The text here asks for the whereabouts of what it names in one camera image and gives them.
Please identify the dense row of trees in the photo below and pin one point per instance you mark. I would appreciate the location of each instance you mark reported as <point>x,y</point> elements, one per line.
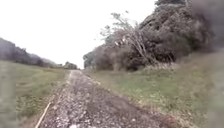
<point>166,36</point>

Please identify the pale stick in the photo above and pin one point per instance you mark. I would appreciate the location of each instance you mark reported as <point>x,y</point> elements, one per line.
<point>42,116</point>

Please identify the grass field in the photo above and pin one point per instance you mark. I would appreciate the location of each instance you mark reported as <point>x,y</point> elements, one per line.
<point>31,86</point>

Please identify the distant tree line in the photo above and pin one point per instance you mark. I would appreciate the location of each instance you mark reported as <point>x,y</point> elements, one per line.
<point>20,55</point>

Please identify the grass verge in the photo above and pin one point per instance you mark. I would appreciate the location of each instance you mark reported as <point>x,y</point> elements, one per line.
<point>156,86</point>

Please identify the grey gravel track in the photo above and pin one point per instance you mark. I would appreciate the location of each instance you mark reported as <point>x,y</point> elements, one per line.
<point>85,106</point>

